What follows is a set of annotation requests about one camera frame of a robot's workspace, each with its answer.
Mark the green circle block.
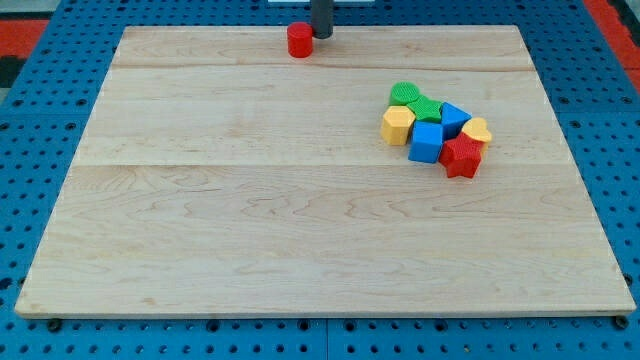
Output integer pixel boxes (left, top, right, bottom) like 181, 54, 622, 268
389, 81, 421, 106

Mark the green star block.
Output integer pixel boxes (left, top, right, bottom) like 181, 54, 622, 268
407, 95, 443, 123

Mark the red star block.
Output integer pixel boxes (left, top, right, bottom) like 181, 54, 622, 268
438, 133, 485, 178

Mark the yellow hexagon block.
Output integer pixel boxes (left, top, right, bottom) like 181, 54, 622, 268
380, 106, 416, 146

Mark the light wooden board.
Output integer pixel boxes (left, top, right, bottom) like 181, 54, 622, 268
15, 25, 636, 319

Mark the blue cube block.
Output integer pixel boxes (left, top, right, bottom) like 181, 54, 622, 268
408, 121, 443, 163

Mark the blue triangle block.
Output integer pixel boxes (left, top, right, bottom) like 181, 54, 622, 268
441, 102, 472, 140

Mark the red cylinder block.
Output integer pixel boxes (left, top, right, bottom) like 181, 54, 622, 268
286, 22, 313, 58

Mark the yellow heart block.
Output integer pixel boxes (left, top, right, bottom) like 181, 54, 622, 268
461, 117, 493, 156

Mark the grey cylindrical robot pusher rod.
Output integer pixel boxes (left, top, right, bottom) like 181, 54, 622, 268
310, 0, 334, 39

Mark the blue perforated base mat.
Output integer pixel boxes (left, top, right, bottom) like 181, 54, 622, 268
1, 1, 639, 359

